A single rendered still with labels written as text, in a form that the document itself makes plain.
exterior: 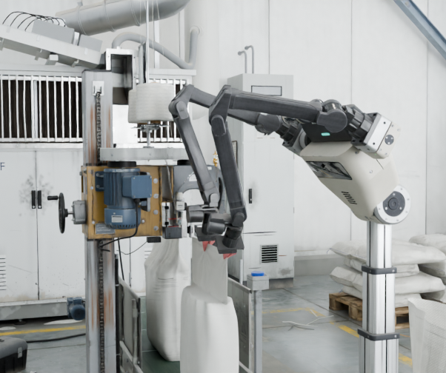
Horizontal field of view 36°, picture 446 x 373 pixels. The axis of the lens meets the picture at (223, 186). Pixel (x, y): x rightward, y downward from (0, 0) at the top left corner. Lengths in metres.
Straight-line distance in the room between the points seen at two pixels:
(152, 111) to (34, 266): 3.13
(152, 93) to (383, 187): 1.00
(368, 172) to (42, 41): 3.44
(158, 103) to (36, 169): 2.95
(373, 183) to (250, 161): 4.36
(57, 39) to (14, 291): 2.02
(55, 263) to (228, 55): 3.02
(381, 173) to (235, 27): 5.15
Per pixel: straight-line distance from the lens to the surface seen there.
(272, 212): 6.94
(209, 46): 6.35
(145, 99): 2.87
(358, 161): 2.48
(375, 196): 2.58
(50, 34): 5.52
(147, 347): 3.70
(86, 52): 5.44
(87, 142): 3.06
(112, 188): 2.85
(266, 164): 6.89
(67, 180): 5.73
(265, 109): 2.26
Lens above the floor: 1.40
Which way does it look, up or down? 3 degrees down
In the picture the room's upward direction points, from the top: straight up
